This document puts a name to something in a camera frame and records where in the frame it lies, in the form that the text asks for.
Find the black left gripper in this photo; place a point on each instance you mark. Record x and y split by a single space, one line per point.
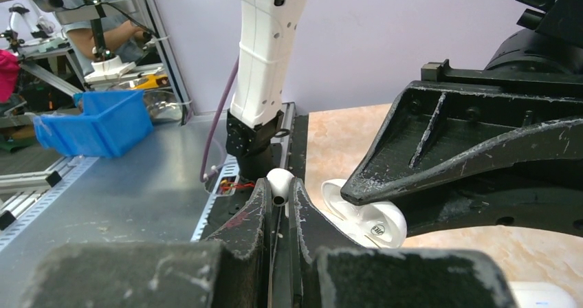
438 132

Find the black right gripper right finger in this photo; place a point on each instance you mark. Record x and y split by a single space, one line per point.
332 270

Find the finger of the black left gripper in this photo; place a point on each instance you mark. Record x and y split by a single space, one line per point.
544 195

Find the blue plastic bin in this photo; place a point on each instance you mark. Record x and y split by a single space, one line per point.
111 124

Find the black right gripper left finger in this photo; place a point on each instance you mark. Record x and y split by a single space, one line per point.
227 269

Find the white earbud case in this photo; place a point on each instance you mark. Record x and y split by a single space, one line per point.
374 225

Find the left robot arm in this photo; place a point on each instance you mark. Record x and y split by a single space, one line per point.
255 116

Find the white oval charging case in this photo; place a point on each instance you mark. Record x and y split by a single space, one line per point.
541 295

